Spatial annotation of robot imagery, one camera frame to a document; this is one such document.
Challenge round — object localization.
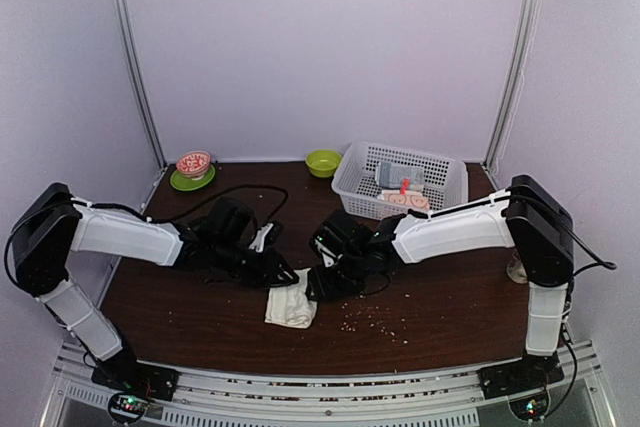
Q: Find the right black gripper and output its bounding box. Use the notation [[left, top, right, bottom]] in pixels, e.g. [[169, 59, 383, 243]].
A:
[[306, 249, 369, 303]]

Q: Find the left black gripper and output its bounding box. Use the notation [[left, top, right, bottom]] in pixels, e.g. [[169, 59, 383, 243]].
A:
[[213, 237, 299, 289]]

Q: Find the white plastic perforated basket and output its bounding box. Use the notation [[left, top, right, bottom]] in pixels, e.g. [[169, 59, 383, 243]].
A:
[[331, 141, 468, 220]]

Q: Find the white towel blue print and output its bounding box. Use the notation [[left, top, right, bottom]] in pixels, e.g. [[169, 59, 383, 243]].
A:
[[264, 268, 317, 329]]

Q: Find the orange bunny pattern towel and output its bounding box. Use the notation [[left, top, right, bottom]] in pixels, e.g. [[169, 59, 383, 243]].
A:
[[377, 190, 431, 210]]

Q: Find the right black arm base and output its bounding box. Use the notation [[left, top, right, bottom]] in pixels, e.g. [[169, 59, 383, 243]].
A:
[[478, 353, 564, 400]]

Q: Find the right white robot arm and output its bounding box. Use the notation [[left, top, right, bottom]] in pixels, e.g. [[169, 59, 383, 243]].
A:
[[306, 175, 574, 389]]

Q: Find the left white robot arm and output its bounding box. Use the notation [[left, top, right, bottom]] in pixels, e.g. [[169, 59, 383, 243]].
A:
[[3, 183, 299, 391]]

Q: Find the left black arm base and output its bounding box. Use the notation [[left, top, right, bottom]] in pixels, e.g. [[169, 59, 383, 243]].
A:
[[91, 344, 180, 401]]

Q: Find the green plate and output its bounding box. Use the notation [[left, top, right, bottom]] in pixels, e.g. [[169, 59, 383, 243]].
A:
[[170, 165, 216, 192]]

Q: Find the red patterned bowl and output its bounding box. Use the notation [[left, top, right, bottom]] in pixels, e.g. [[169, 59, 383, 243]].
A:
[[176, 151, 211, 180]]

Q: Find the small green bowl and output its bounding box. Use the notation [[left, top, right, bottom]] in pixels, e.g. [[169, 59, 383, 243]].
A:
[[305, 149, 342, 178]]

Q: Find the beige paper cup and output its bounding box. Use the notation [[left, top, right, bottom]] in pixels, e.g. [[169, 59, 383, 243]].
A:
[[506, 251, 528, 285]]

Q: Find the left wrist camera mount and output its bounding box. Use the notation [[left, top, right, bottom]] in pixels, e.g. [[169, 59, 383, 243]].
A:
[[249, 221, 283, 253]]

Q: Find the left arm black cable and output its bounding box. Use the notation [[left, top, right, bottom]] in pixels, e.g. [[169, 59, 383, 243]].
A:
[[89, 184, 291, 228]]

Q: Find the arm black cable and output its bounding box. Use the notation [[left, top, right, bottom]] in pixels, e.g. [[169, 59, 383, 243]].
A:
[[509, 186, 619, 278], [89, 184, 291, 228]]

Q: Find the front aluminium rail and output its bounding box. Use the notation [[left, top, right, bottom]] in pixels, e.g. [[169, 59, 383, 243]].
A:
[[49, 339, 614, 427]]

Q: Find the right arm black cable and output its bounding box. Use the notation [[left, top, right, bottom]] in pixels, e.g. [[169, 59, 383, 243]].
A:
[[509, 186, 619, 278]]

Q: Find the left aluminium frame post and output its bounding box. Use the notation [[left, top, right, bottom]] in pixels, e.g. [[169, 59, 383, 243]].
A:
[[113, 0, 168, 169]]

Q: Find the aluminium frame post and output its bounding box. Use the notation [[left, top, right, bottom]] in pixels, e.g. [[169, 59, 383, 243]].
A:
[[484, 0, 540, 175], [113, 0, 168, 169]]

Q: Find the right aluminium frame post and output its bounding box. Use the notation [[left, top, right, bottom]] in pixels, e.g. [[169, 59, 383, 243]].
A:
[[484, 0, 540, 175]]

